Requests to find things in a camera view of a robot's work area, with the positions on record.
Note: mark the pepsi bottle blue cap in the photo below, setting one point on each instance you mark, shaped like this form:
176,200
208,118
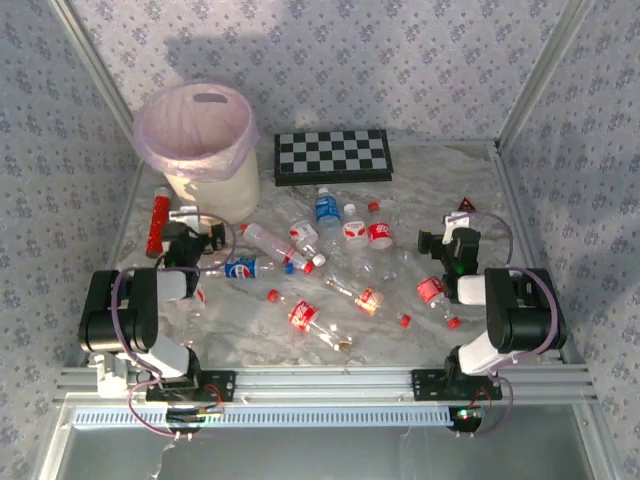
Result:
240,268

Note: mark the clear bottle red cap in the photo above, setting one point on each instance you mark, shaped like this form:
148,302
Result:
265,240

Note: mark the long red label cola bottle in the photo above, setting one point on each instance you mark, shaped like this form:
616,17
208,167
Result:
370,300
430,290
302,316

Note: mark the clear bottle red label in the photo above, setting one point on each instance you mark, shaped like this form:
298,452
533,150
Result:
201,296

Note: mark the small white red label bottle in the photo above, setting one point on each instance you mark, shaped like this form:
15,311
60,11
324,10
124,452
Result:
355,231

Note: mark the white red label long bottle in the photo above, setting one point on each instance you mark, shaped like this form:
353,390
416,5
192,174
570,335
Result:
303,233

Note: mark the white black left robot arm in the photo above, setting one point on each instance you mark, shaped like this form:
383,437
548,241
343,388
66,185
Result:
120,320

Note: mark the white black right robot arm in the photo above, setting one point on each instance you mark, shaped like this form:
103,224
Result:
520,315

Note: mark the red cylindrical tube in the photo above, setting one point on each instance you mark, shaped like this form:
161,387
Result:
159,225

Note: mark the red black triangle sticker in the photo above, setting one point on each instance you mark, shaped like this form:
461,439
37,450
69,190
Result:
466,207

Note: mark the black white folded chessboard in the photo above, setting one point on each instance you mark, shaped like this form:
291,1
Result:
330,152

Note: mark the small circuit board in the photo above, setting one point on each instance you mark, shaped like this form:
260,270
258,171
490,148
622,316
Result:
467,415
192,417

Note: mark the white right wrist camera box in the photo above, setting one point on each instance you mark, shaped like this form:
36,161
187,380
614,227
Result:
456,225

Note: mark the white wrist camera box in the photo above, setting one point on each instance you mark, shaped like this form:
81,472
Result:
456,225
185,217

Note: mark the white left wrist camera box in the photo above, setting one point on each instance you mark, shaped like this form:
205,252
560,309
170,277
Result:
185,217

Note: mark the aluminium table side rail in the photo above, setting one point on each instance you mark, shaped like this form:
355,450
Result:
525,235
125,220

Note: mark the white plastic bracket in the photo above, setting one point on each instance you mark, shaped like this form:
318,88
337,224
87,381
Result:
110,385

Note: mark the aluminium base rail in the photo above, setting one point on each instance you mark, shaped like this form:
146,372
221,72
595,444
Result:
325,382

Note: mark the aluminium frame post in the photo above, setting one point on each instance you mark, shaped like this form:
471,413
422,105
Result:
545,65
92,60

